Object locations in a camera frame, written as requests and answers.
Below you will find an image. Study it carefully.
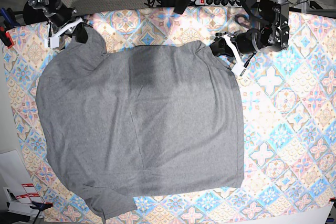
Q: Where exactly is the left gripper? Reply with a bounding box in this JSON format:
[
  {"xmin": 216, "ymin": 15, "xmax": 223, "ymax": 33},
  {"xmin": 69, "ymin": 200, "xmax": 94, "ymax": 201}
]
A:
[{"xmin": 209, "ymin": 30, "xmax": 262, "ymax": 57}]

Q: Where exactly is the white power strip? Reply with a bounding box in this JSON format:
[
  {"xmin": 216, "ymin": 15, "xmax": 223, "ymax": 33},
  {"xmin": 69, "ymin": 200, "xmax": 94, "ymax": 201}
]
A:
[{"xmin": 194, "ymin": 0, "xmax": 242, "ymax": 8}]

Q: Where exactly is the grey T-shirt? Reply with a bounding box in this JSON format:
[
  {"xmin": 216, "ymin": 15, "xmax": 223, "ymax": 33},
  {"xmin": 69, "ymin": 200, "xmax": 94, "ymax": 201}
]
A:
[{"xmin": 36, "ymin": 27, "xmax": 244, "ymax": 221}]

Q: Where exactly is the patterned tablecloth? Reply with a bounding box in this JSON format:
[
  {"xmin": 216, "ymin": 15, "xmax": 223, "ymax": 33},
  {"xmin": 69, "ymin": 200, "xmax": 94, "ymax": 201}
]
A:
[{"xmin": 1, "ymin": 12, "xmax": 335, "ymax": 223}]

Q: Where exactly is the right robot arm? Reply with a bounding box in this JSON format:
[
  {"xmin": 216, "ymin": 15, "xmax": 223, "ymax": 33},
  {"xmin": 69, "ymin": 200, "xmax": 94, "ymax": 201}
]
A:
[{"xmin": 28, "ymin": 0, "xmax": 88, "ymax": 48}]

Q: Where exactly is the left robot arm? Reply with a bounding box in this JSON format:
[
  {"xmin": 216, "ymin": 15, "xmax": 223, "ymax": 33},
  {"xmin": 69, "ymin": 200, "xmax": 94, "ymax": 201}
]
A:
[{"xmin": 210, "ymin": 0, "xmax": 290, "ymax": 57}]

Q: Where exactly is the black round stool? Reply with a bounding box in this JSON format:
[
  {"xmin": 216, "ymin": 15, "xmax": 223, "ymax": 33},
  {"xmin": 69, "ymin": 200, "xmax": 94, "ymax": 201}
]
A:
[{"xmin": 13, "ymin": 2, "xmax": 48, "ymax": 25}]

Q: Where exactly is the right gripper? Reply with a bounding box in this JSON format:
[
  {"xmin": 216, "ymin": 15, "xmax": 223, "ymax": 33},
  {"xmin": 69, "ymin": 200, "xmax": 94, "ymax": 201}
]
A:
[{"xmin": 46, "ymin": 5, "xmax": 88, "ymax": 44}]

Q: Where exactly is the red table clamp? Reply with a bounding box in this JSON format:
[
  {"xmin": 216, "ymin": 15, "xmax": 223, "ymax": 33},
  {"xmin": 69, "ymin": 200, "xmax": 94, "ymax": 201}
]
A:
[{"xmin": 0, "ymin": 26, "xmax": 14, "ymax": 48}]

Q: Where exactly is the black centre post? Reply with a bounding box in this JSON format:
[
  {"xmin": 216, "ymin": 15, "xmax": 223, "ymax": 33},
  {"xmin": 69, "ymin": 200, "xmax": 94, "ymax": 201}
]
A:
[{"xmin": 173, "ymin": 0, "xmax": 191, "ymax": 15}]

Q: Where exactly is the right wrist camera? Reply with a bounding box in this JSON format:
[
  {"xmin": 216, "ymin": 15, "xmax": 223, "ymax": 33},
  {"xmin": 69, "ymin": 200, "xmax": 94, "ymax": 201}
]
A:
[{"xmin": 44, "ymin": 36, "xmax": 60, "ymax": 49}]

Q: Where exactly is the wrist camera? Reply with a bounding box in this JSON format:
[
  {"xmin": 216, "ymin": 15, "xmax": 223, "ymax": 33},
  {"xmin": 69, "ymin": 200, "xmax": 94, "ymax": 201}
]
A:
[
  {"xmin": 44, "ymin": 36, "xmax": 60, "ymax": 49},
  {"xmin": 232, "ymin": 63, "xmax": 246, "ymax": 77}
]

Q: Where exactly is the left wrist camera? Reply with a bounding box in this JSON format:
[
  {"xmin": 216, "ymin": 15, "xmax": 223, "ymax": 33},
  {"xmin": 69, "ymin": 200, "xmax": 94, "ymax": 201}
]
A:
[{"xmin": 232, "ymin": 63, "xmax": 246, "ymax": 77}]

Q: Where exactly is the white box with labels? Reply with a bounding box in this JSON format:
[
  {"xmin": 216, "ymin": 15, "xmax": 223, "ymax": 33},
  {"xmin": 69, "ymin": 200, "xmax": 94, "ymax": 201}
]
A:
[{"xmin": 1, "ymin": 150, "xmax": 44, "ymax": 218}]

